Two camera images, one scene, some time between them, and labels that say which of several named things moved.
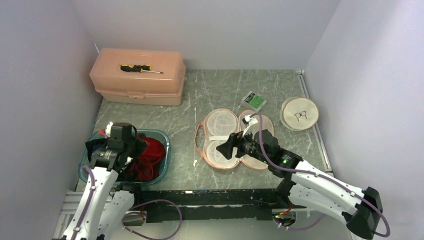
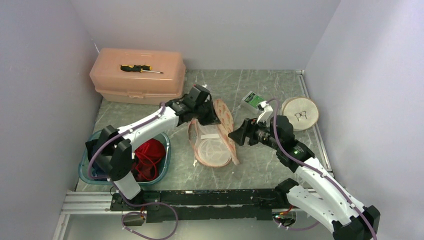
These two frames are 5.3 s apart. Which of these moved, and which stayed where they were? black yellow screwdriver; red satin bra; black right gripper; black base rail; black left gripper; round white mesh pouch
Moved: black right gripper; black left gripper
Stayed: round white mesh pouch; black base rail; red satin bra; black yellow screwdriver
